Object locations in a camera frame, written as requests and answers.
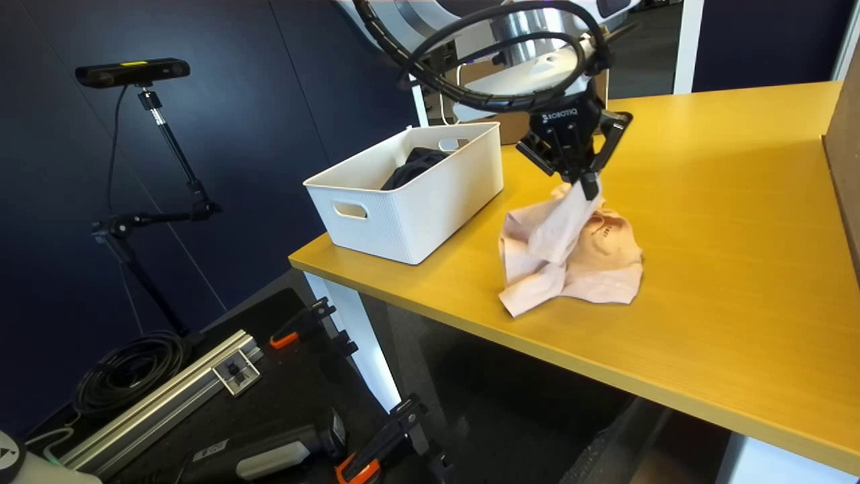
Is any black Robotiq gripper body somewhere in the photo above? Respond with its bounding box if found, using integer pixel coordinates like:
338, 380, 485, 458
524, 100, 620, 156

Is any light pink printed shirt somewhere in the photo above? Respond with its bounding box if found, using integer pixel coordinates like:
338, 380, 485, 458
495, 178, 649, 321

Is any silver aluminium extrusion bar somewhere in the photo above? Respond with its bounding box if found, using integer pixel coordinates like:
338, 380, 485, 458
57, 328, 268, 478

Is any black articulated camera stand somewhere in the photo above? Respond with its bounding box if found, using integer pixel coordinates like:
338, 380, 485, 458
88, 83, 224, 342

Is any brown cardboard box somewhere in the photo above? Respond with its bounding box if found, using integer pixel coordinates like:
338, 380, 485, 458
490, 70, 616, 149

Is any white plastic basket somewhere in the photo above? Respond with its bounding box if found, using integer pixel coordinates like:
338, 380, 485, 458
302, 119, 509, 270

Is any white table leg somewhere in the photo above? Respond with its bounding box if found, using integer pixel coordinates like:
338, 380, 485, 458
302, 270, 405, 415

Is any black stereo camera bar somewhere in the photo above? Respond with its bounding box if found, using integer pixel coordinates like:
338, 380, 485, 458
72, 57, 194, 92

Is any black coiled cable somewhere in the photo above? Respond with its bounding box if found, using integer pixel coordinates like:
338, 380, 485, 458
72, 330, 200, 424

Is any grey white robot base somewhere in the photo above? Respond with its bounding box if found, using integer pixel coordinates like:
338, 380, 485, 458
0, 427, 57, 484

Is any dark navy cloth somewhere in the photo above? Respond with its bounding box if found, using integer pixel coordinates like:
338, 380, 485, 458
381, 146, 452, 195

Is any black orange bar clamp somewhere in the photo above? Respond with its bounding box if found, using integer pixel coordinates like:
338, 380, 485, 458
267, 295, 361, 359
332, 399, 452, 484

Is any black grey hand tool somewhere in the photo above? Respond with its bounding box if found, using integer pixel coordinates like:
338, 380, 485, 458
172, 408, 349, 484

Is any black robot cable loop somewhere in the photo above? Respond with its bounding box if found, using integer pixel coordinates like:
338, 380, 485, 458
349, 0, 619, 115

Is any white door frame post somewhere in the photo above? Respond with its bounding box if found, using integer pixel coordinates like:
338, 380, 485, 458
830, 25, 860, 86
670, 0, 710, 98

